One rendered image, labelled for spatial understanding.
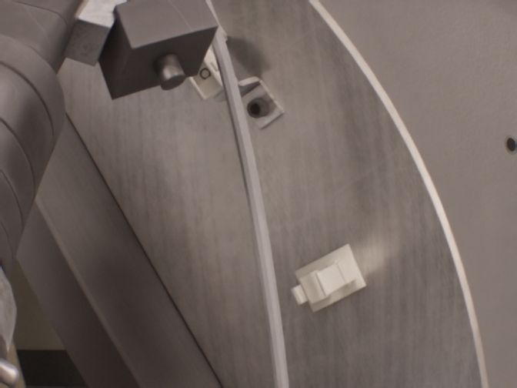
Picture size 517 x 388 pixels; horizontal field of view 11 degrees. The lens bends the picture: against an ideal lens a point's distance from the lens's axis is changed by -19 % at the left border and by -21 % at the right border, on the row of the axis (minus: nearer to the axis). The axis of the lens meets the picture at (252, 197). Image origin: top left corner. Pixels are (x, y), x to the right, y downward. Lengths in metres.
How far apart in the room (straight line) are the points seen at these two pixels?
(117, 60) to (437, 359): 0.16
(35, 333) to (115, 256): 5.55
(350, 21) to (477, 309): 0.11
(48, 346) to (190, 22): 5.67
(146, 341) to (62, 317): 0.03
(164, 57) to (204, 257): 0.12
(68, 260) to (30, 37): 0.14
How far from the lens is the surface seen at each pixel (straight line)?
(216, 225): 1.06
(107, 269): 1.05
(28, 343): 6.61
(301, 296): 1.04
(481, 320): 1.02
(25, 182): 0.91
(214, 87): 1.02
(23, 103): 0.91
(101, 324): 1.03
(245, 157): 1.01
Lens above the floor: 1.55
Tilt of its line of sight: 10 degrees down
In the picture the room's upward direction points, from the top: 6 degrees counter-clockwise
